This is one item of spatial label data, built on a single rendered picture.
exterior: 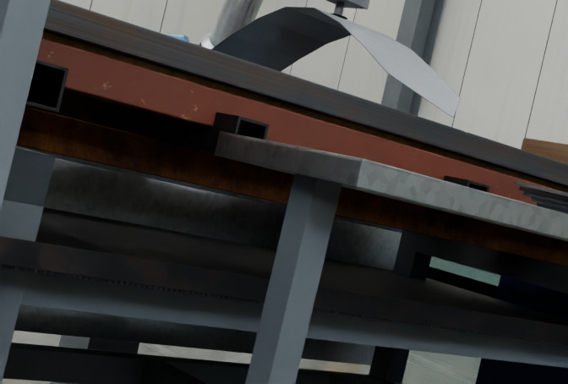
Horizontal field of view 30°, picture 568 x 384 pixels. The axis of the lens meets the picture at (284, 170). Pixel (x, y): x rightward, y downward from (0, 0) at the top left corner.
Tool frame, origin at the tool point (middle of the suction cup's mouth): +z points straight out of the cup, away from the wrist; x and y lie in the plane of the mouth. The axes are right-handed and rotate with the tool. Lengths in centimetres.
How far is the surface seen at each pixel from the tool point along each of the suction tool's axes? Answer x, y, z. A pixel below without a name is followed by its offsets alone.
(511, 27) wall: 504, 773, -177
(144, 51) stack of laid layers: -31, -63, 18
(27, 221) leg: -29, -72, 41
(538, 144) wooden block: -24.4, 37.2, 11.4
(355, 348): 34, 69, 67
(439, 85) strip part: -24.3, 3.1, 7.6
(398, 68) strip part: -22.4, -6.0, 7.1
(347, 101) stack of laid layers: -34.4, -29.2, 16.4
